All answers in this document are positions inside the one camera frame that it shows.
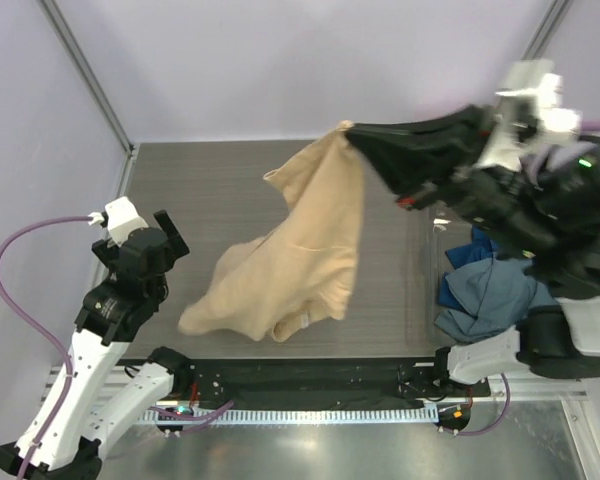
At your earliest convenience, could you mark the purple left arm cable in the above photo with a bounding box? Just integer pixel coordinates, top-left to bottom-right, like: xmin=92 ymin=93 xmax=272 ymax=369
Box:
xmin=0 ymin=214 xmax=106 ymax=471

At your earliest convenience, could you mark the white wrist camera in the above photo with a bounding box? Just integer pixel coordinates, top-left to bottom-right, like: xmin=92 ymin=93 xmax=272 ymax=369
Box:
xmin=88 ymin=196 xmax=148 ymax=246
xmin=474 ymin=59 xmax=582 ymax=171

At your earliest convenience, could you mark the left aluminium corner post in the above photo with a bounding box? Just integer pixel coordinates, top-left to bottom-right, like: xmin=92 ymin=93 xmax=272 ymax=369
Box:
xmin=39 ymin=0 xmax=135 ymax=154

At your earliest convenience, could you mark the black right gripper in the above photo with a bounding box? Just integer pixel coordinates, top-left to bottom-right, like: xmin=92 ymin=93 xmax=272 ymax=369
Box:
xmin=333 ymin=108 xmax=547 ymax=263

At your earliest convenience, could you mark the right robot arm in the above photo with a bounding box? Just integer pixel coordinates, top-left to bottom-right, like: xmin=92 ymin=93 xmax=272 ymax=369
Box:
xmin=345 ymin=106 xmax=600 ymax=396

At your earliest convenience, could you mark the white slotted cable duct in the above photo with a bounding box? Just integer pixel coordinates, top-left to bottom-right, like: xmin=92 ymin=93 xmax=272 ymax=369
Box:
xmin=139 ymin=407 xmax=439 ymax=427

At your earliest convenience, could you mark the grey blue t shirt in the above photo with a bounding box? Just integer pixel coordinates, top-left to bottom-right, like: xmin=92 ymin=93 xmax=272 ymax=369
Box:
xmin=434 ymin=258 xmax=558 ymax=343

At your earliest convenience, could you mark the dark blue t shirt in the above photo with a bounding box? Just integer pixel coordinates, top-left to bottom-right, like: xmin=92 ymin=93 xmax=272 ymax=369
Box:
xmin=437 ymin=227 xmax=498 ymax=312

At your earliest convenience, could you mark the beige t shirt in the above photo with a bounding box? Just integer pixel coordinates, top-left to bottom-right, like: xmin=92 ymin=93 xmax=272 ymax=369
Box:
xmin=178 ymin=121 xmax=365 ymax=342

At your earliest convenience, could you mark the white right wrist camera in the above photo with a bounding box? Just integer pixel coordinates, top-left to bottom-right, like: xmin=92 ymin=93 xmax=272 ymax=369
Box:
xmin=474 ymin=59 xmax=582 ymax=171

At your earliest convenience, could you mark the right aluminium corner post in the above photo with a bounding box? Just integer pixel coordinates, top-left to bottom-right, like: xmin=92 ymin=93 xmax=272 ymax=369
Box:
xmin=521 ymin=0 xmax=574 ymax=60

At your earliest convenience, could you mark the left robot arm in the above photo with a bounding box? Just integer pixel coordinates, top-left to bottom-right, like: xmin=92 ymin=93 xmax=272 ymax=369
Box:
xmin=0 ymin=210 xmax=192 ymax=479

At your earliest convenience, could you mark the aluminium frame rail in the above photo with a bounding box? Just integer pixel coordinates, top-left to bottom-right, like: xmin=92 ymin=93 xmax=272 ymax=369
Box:
xmin=39 ymin=364 xmax=591 ymax=406

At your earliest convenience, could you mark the clear plastic bin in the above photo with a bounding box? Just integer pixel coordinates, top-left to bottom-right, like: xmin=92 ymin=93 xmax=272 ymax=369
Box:
xmin=421 ymin=204 xmax=472 ymax=350

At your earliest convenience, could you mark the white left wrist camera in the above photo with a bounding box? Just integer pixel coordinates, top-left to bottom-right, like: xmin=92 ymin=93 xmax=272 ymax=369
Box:
xmin=88 ymin=196 xmax=148 ymax=246

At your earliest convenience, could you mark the aluminium corner post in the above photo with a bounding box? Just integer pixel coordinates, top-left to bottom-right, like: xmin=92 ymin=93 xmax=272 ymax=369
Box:
xmin=521 ymin=0 xmax=574 ymax=60
xmin=39 ymin=0 xmax=135 ymax=154

